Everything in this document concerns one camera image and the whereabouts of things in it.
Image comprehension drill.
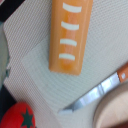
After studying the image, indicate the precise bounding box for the beige woven placemat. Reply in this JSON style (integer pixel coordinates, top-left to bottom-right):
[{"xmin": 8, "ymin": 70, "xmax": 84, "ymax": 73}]
[{"xmin": 4, "ymin": 0, "xmax": 128, "ymax": 128}]

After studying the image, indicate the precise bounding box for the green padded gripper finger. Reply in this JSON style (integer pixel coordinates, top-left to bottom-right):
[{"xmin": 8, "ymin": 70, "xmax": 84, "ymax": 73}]
[{"xmin": 0, "ymin": 33, "xmax": 12, "ymax": 91}]

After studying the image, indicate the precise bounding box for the yellow bread loaf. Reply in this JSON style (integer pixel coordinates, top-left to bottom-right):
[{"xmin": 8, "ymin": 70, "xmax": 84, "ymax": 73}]
[{"xmin": 49, "ymin": 0, "xmax": 93, "ymax": 75}]

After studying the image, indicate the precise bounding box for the red tomato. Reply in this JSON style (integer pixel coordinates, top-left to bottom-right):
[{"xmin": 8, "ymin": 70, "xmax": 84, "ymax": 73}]
[{"xmin": 0, "ymin": 102, "xmax": 36, "ymax": 128}]

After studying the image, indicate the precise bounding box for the round wooden plate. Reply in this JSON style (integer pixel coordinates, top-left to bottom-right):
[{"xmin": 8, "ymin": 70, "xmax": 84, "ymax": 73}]
[{"xmin": 93, "ymin": 91, "xmax": 128, "ymax": 128}]

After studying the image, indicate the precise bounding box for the knife with wooden handle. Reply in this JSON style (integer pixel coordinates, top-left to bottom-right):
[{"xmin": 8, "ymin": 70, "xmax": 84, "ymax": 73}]
[{"xmin": 59, "ymin": 62, "xmax": 128, "ymax": 114}]

